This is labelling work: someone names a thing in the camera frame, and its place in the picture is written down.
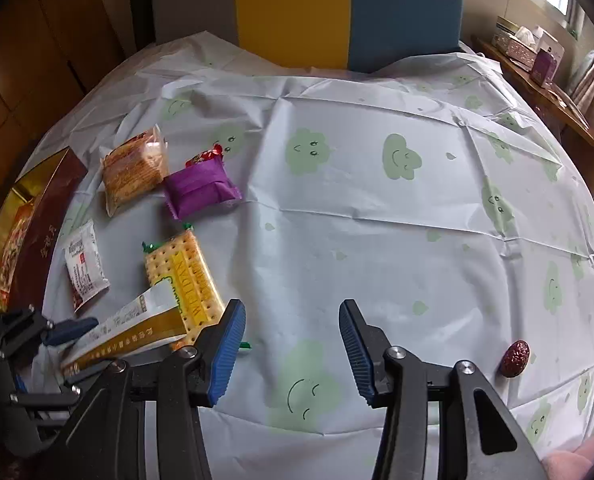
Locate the white snack packet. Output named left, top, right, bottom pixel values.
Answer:
left=64, top=220, right=111, bottom=311

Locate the grey yellow blue chair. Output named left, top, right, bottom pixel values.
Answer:
left=149, top=0, right=465, bottom=73

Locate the red date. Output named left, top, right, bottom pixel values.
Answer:
left=500, top=340, right=531, bottom=377

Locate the cloud print tablecloth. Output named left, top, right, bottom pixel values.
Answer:
left=27, top=30, right=594, bottom=480

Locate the small purple box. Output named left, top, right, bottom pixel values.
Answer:
left=532, top=49, right=559, bottom=84

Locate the long white gold packet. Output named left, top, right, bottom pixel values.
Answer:
left=59, top=280, right=190, bottom=378

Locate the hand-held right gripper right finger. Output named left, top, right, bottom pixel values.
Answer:
left=338, top=299, right=550, bottom=480

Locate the beige curtain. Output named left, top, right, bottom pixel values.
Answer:
left=567, top=35, right=594, bottom=161

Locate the maroon gift box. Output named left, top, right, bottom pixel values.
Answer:
left=0, top=146, right=88, bottom=316

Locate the black chair back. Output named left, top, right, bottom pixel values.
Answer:
left=127, top=0, right=164, bottom=58

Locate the cracker packet with green ends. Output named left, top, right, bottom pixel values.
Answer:
left=142, top=227, right=253, bottom=353

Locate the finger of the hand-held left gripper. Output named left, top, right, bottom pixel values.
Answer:
left=8, top=360, right=115, bottom=411
left=0, top=307, right=99, bottom=361

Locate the wooden side table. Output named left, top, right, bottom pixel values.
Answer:
left=472, top=35, right=594, bottom=196

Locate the person's pink clothing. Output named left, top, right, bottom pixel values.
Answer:
left=542, top=430, right=594, bottom=480

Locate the red foil candy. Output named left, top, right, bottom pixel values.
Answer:
left=184, top=144, right=224, bottom=168

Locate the purple snack packet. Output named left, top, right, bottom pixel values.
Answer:
left=163, top=154, right=243, bottom=221

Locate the red patterned snack packet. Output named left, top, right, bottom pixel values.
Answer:
left=0, top=199, right=36, bottom=311

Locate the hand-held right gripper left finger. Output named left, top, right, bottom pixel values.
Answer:
left=42, top=299, right=248, bottom=480

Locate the clear crumbly cake packet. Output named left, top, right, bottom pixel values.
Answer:
left=101, top=125, right=170, bottom=218

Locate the small white box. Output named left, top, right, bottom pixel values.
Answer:
left=537, top=30, right=565, bottom=58

